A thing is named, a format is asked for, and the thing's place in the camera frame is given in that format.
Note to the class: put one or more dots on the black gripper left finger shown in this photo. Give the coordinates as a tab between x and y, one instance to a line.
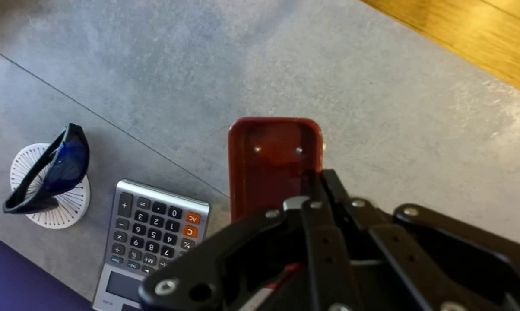
231	259

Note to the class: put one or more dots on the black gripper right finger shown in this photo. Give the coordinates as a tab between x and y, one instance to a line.
443	259

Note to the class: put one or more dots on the red toy wagon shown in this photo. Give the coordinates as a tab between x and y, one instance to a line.
269	166

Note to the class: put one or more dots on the silver calculator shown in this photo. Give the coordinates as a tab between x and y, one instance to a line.
150	230

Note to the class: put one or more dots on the white round slotted disc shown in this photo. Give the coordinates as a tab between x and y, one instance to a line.
63	213

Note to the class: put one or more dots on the black sunglasses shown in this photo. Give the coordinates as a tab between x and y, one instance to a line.
70	161

